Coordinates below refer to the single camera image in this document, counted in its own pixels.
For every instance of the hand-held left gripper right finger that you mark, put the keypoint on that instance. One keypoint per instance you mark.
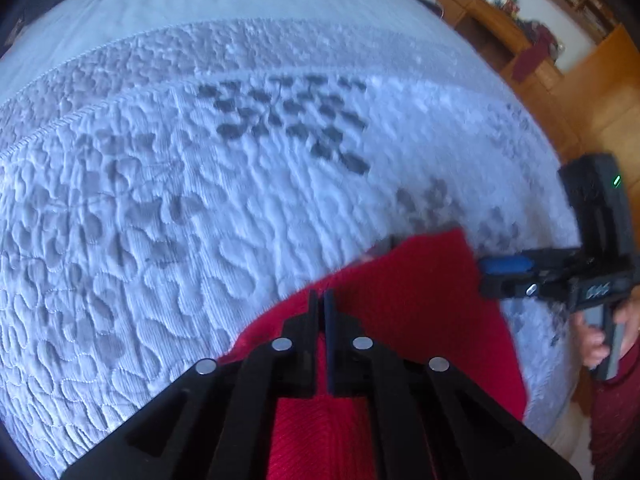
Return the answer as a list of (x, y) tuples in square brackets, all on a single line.
[(330, 340)]

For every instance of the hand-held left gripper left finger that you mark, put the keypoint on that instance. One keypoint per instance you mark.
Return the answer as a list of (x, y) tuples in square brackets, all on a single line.
[(305, 355)]

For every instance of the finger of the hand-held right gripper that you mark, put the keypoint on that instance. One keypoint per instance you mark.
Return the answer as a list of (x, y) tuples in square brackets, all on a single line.
[(505, 264), (520, 288)]

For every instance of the red knitted sweater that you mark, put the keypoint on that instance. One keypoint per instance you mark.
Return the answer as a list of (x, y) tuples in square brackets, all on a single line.
[(425, 300)]

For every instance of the person's right hand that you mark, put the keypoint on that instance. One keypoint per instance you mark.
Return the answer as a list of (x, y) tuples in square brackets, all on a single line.
[(586, 340)]

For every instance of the person's dark red clothing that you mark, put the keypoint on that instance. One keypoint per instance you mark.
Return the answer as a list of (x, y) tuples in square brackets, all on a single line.
[(620, 410)]

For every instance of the dark red cloth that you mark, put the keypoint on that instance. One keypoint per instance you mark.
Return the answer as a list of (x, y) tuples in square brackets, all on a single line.
[(532, 55)]

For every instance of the white grey quilted bedspread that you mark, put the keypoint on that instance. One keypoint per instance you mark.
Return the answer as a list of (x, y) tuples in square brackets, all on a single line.
[(150, 210)]

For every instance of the wooden desk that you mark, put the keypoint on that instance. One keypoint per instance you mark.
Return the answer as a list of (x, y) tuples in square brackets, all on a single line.
[(480, 15)]

